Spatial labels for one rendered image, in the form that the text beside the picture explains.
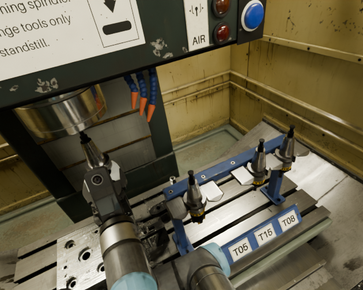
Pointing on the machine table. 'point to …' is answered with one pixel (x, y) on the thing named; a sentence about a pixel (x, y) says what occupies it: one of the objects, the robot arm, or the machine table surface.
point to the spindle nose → (64, 113)
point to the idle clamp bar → (159, 210)
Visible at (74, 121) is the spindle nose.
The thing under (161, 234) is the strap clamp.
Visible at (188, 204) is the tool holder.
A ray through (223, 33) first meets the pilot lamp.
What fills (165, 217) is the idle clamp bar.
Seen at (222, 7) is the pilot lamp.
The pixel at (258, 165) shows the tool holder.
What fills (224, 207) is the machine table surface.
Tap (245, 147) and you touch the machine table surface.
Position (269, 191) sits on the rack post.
